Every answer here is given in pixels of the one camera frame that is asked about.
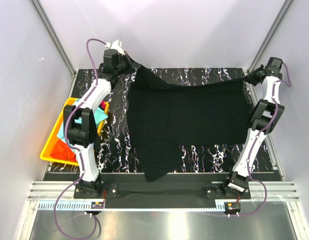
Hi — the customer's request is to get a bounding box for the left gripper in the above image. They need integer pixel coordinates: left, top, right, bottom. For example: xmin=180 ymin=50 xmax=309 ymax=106
xmin=114 ymin=51 xmax=140 ymax=76

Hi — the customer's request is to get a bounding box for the black t shirt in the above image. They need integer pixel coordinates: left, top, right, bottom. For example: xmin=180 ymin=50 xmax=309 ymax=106
xmin=111 ymin=53 xmax=254 ymax=183

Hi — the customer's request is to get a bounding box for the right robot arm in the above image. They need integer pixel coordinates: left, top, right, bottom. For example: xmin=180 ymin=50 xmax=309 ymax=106
xmin=219 ymin=57 xmax=285 ymax=199

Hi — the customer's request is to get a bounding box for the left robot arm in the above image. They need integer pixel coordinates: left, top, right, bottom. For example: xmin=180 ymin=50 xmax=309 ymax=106
xmin=63 ymin=49 xmax=135 ymax=198

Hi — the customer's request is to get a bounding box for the teal t shirt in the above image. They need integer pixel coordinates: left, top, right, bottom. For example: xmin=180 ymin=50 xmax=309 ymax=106
xmin=56 ymin=101 xmax=109 ymax=142

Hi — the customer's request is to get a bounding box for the orange t shirt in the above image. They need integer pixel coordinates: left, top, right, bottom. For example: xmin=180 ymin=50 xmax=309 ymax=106
xmin=50 ymin=139 xmax=77 ymax=162

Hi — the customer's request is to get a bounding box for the yellow plastic bin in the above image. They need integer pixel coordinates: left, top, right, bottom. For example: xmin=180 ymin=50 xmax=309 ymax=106
xmin=40 ymin=101 xmax=110 ymax=166

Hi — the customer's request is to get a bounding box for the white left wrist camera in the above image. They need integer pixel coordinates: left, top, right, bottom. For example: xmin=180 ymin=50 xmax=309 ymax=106
xmin=105 ymin=39 xmax=125 ymax=56

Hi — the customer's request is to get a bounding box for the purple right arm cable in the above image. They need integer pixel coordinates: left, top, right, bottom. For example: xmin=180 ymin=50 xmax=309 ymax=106
xmin=201 ymin=61 xmax=292 ymax=216

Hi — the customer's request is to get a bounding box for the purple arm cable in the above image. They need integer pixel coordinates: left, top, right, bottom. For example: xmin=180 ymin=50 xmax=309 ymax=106
xmin=53 ymin=37 xmax=110 ymax=240
xmin=201 ymin=61 xmax=292 ymax=216

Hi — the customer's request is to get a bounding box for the aluminium frame rail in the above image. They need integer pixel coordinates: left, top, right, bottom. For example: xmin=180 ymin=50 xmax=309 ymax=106
xmin=29 ymin=0 xmax=78 ymax=76

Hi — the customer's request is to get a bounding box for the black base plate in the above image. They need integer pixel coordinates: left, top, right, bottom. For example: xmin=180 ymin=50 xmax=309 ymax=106
xmin=36 ymin=171 xmax=284 ymax=207

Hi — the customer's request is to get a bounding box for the white cable duct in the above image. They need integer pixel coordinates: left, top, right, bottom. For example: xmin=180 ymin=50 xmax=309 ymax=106
xmin=38 ymin=199 xmax=242 ymax=213

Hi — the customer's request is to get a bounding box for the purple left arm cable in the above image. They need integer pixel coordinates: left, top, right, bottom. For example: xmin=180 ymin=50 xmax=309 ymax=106
xmin=53 ymin=37 xmax=110 ymax=240

